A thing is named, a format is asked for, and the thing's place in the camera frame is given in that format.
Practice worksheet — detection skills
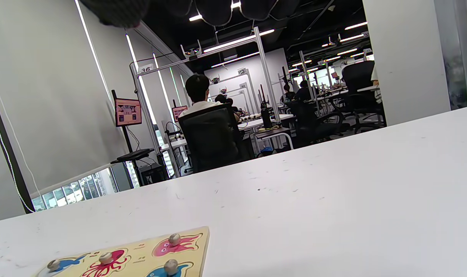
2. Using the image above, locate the person's right hand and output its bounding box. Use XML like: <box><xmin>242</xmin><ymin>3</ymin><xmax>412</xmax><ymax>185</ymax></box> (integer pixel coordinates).
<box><xmin>80</xmin><ymin>0</ymin><xmax>301</xmax><ymax>28</ymax></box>

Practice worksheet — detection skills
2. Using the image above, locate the wooden puzzle frame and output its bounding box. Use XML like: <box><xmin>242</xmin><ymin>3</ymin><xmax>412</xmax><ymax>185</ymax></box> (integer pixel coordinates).
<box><xmin>32</xmin><ymin>226</ymin><xmax>211</xmax><ymax>277</ymax></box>

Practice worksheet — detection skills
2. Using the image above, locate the white rig crossbar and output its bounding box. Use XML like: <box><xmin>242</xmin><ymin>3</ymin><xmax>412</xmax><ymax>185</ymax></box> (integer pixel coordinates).
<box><xmin>135</xmin><ymin>33</ymin><xmax>258</xmax><ymax>77</ymax></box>

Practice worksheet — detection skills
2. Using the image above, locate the white rig pole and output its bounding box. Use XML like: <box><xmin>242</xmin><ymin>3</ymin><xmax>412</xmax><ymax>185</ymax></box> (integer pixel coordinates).
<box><xmin>130</xmin><ymin>62</ymin><xmax>173</xmax><ymax>180</ymax></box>
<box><xmin>253</xmin><ymin>26</ymin><xmax>282</xmax><ymax>124</ymax></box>

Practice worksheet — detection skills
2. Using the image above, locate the small monitor with pink screen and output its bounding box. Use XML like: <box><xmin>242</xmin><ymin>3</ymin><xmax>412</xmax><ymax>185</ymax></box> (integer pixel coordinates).
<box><xmin>172</xmin><ymin>105</ymin><xmax>188</xmax><ymax>123</ymax></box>

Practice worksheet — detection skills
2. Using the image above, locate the group of ceiling light strips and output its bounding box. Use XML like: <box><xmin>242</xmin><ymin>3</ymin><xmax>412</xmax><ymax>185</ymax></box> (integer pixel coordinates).
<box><xmin>189</xmin><ymin>2</ymin><xmax>368</xmax><ymax>68</ymax></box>

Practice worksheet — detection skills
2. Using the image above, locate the black monitor stand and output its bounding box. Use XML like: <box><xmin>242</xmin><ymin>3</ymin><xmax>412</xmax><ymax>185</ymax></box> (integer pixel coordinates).
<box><xmin>110</xmin><ymin>90</ymin><xmax>157</xmax><ymax>187</ymax></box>

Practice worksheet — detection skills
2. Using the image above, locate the black mesh office chair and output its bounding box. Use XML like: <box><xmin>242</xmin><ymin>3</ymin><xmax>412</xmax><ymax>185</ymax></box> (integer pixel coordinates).
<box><xmin>178</xmin><ymin>103</ymin><xmax>244</xmax><ymax>174</ymax></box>

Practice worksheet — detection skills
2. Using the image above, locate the black computer tower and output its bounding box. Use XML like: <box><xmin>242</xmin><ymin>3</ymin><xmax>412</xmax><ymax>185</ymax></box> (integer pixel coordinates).
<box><xmin>139</xmin><ymin>164</ymin><xmax>169</xmax><ymax>186</ymax></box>

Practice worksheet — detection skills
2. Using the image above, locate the black bottle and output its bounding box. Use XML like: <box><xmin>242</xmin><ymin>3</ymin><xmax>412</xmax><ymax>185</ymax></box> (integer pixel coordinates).
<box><xmin>260</xmin><ymin>101</ymin><xmax>273</xmax><ymax>129</ymax></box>

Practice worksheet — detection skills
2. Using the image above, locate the glass window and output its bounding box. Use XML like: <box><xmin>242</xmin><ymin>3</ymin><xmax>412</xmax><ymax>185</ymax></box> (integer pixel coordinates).
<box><xmin>32</xmin><ymin>167</ymin><xmax>121</xmax><ymax>212</ymax></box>

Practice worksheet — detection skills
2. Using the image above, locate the brown side table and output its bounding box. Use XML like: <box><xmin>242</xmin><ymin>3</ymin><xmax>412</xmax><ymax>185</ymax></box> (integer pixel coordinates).
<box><xmin>253</xmin><ymin>127</ymin><xmax>292</xmax><ymax>140</ymax></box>

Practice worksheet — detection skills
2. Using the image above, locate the white headset mount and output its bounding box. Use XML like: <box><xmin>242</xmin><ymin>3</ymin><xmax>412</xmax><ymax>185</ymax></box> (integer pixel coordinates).
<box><xmin>179</xmin><ymin>40</ymin><xmax>202</xmax><ymax>60</ymax></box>

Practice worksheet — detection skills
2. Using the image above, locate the dark window frame post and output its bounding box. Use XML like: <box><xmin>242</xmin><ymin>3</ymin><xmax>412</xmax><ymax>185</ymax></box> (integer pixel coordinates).
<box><xmin>0</xmin><ymin>79</ymin><xmax>36</xmax><ymax>214</ymax></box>

